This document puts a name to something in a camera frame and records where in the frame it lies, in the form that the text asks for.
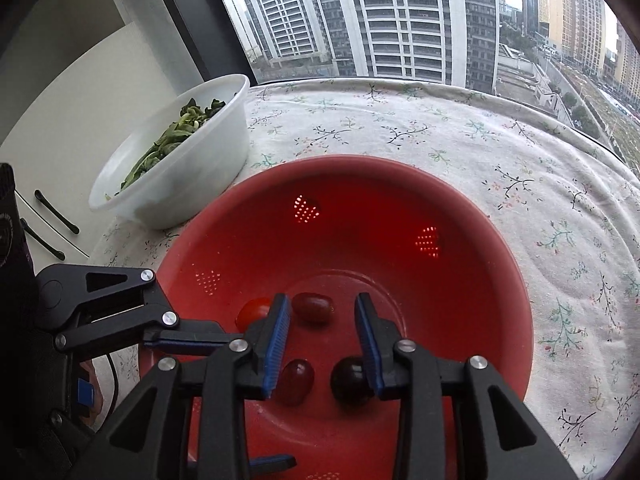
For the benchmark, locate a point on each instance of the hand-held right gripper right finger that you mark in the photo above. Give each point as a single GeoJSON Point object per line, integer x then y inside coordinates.
{"type": "Point", "coordinates": [367, 345]}

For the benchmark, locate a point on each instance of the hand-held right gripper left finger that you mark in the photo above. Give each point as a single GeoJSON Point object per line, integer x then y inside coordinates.
{"type": "Point", "coordinates": [277, 345]}

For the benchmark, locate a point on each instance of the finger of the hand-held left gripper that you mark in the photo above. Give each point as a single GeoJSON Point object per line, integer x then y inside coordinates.
{"type": "Point", "coordinates": [272, 465]}
{"type": "Point", "coordinates": [190, 332]}

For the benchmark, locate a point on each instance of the dark purple grape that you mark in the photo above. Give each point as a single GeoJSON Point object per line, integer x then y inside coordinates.
{"type": "Point", "coordinates": [350, 380]}

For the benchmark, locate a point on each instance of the red grape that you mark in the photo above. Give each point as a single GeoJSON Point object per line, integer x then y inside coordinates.
{"type": "Point", "coordinates": [312, 307]}
{"type": "Point", "coordinates": [297, 382]}

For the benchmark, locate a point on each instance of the red cherry tomato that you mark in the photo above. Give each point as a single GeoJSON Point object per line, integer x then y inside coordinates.
{"type": "Point", "coordinates": [250, 312]}

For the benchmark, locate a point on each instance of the red plastic colander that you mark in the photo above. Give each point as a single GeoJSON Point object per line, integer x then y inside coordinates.
{"type": "Point", "coordinates": [350, 240]}

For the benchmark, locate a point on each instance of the white plastic bowl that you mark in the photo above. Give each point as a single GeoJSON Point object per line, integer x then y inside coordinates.
{"type": "Point", "coordinates": [200, 175]}

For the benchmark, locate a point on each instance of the white cabinet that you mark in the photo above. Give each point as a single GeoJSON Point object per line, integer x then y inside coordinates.
{"type": "Point", "coordinates": [75, 110]}

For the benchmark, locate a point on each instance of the green leafy vegetables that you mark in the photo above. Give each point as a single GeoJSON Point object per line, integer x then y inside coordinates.
{"type": "Point", "coordinates": [170, 142]}

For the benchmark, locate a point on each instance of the floral tablecloth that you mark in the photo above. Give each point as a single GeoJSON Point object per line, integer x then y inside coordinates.
{"type": "Point", "coordinates": [450, 135]}

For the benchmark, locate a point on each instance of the white high-rise building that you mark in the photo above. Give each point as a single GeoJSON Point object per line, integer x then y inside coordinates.
{"type": "Point", "coordinates": [400, 15]}

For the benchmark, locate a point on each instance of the yellow high-rise building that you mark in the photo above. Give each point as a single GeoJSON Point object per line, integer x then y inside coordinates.
{"type": "Point", "coordinates": [575, 20]}

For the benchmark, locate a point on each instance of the black window frame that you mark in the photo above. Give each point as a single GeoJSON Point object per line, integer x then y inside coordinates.
{"type": "Point", "coordinates": [200, 20]}

